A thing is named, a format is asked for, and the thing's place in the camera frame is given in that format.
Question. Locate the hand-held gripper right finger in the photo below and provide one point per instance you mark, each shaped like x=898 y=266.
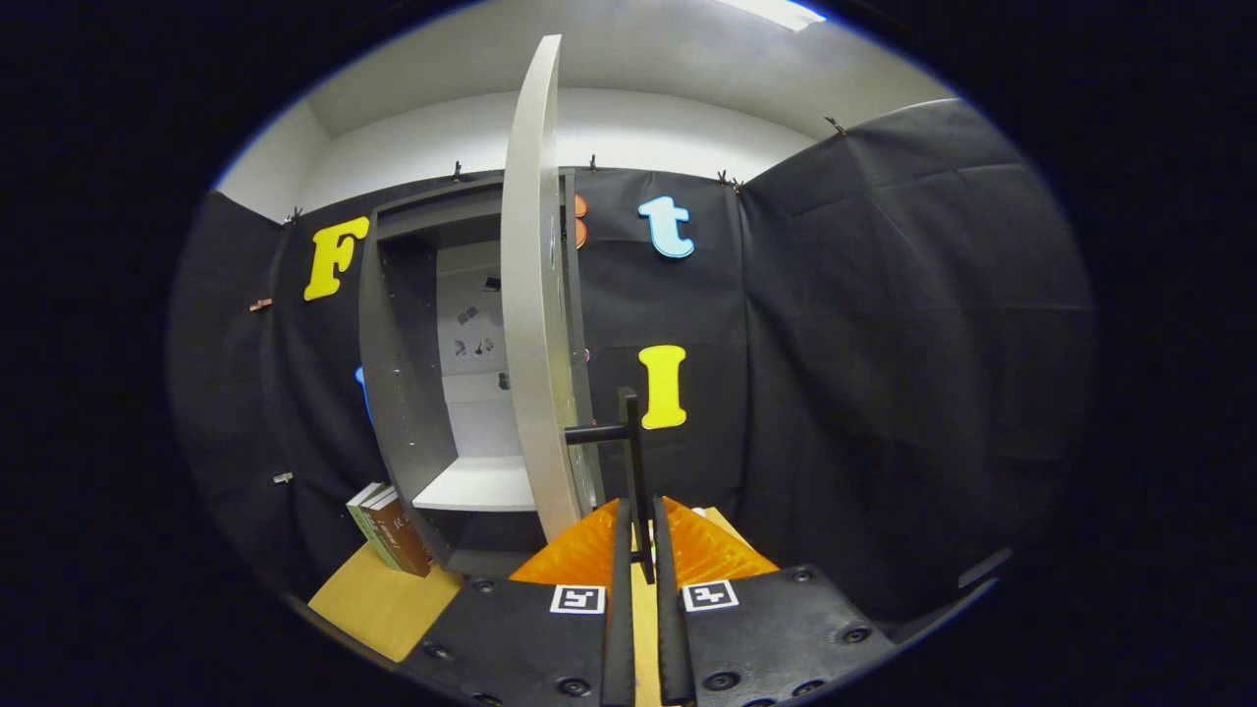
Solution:
x=673 y=638

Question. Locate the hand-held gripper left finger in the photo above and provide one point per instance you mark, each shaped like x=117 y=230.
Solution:
x=619 y=638

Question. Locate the beige cabinet door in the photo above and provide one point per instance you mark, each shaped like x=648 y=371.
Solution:
x=530 y=295

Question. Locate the white cabinet shelf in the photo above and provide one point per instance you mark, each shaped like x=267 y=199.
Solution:
x=481 y=486

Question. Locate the dark grey cabinet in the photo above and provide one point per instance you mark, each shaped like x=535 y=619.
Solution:
x=393 y=393

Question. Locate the black backdrop cloth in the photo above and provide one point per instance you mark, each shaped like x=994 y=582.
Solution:
x=884 y=344

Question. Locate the long ceiling light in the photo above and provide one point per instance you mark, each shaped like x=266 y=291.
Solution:
x=776 y=12

